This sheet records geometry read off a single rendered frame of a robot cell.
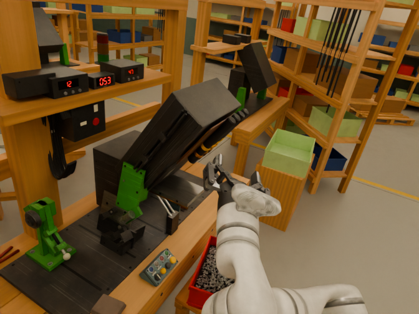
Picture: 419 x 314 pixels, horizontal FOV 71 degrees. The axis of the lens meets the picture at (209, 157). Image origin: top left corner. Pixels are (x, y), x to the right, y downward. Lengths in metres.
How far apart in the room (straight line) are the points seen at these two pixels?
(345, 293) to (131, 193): 0.93
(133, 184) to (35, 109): 0.46
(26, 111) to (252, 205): 0.85
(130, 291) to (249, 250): 0.88
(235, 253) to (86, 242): 1.10
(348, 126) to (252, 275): 3.36
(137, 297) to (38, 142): 0.72
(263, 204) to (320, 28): 3.62
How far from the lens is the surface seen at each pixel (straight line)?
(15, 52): 1.22
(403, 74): 9.30
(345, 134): 3.74
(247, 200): 0.48
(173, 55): 1.92
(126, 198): 1.34
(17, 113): 1.12
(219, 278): 1.37
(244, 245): 0.46
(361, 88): 3.59
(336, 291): 0.64
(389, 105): 7.97
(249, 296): 0.40
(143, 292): 1.28
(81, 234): 1.53
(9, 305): 1.38
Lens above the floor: 1.93
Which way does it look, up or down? 28 degrees down
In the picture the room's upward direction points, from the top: 8 degrees clockwise
